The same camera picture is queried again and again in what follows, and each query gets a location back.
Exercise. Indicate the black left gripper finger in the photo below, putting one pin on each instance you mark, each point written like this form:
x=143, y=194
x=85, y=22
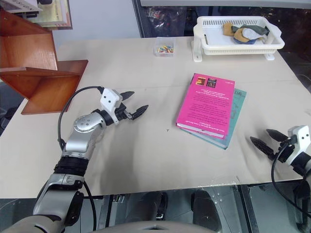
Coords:
x=140, y=111
x=127, y=94

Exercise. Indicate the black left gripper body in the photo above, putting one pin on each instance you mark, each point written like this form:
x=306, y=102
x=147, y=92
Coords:
x=123, y=108

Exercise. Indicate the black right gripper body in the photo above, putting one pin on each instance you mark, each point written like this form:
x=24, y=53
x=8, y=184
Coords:
x=285, y=151

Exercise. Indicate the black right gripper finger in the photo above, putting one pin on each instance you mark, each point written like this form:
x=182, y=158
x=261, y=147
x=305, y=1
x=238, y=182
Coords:
x=263, y=146
x=277, y=135

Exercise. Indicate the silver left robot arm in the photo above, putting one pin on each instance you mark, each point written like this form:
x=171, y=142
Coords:
x=82, y=136

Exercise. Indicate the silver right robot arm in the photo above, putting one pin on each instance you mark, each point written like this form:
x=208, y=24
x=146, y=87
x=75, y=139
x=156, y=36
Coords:
x=305, y=166

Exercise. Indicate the teal hardcover book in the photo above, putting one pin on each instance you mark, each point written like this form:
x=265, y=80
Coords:
x=237, y=114

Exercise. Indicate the pink hardcover book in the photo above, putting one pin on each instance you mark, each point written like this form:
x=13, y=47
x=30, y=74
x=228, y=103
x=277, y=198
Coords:
x=206, y=106

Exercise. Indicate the brown wooden bookshelf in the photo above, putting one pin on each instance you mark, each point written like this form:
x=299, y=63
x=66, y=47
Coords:
x=36, y=51

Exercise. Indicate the clear box of colourful bits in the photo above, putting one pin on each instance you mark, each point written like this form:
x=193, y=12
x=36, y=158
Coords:
x=164, y=48

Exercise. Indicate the blue sock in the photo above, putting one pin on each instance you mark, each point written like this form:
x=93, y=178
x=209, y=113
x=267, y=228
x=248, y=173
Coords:
x=244, y=41

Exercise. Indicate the white plastic basket rack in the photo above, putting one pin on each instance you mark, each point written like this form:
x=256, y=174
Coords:
x=218, y=46

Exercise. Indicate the light grey sock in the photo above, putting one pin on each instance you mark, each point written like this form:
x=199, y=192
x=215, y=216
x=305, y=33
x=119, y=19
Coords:
x=250, y=34

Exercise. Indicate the yellow sock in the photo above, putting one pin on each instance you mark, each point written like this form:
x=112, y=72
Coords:
x=228, y=29
x=239, y=36

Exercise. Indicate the dark round object beside table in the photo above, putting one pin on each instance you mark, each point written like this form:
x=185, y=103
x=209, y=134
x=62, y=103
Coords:
x=7, y=119

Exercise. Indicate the grey robot torso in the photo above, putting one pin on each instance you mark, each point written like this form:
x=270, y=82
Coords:
x=150, y=228

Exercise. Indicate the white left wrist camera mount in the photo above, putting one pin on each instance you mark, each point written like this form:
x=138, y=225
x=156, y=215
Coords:
x=109, y=99

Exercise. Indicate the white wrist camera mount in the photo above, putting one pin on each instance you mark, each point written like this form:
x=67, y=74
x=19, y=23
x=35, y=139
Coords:
x=109, y=99
x=303, y=137

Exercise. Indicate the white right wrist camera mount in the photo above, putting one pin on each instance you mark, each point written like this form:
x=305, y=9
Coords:
x=303, y=137

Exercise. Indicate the metal table frame bar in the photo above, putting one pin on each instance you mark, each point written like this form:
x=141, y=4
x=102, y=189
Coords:
x=246, y=206

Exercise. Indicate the dark window frame post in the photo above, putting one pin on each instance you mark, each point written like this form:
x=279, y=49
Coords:
x=138, y=19

